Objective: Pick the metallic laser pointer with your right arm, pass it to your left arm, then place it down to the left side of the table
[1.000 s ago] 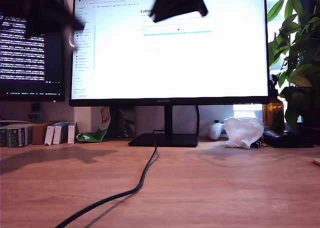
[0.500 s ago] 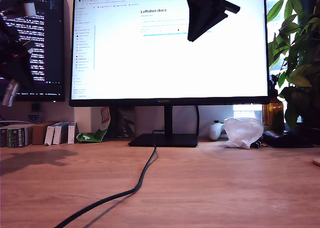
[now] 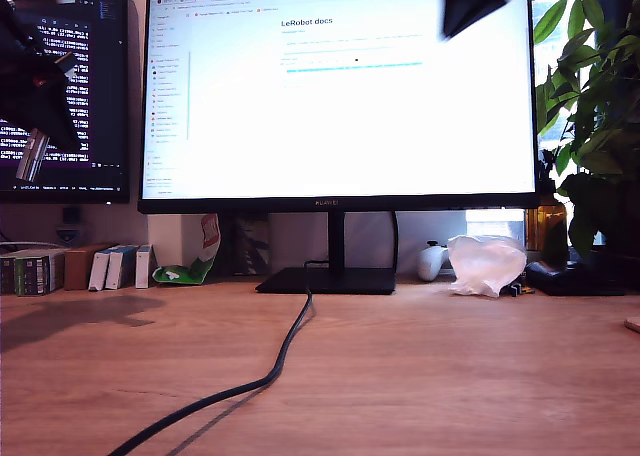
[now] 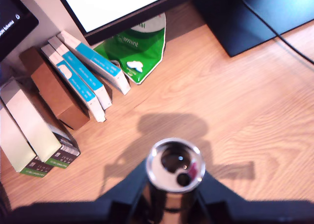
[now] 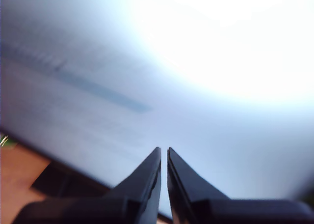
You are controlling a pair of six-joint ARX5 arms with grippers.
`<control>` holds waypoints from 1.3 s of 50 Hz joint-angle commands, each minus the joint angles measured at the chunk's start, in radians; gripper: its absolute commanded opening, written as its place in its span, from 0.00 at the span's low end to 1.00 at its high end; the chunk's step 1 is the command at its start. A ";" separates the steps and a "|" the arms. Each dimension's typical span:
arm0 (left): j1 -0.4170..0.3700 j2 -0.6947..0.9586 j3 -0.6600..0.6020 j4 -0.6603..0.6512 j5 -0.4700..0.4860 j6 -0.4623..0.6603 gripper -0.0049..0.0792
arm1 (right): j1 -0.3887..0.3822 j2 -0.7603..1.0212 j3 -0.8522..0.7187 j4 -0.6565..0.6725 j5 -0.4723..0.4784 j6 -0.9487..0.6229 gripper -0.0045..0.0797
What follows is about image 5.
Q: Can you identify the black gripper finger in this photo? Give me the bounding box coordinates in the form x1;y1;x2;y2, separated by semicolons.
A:
104;147;162;224
167;147;230;224

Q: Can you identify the black Huawei monitor white screen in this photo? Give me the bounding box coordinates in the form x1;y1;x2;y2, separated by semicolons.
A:
0;0;314;220

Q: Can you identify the green white snack bag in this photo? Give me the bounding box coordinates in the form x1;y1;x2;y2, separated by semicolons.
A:
0;135;12;147

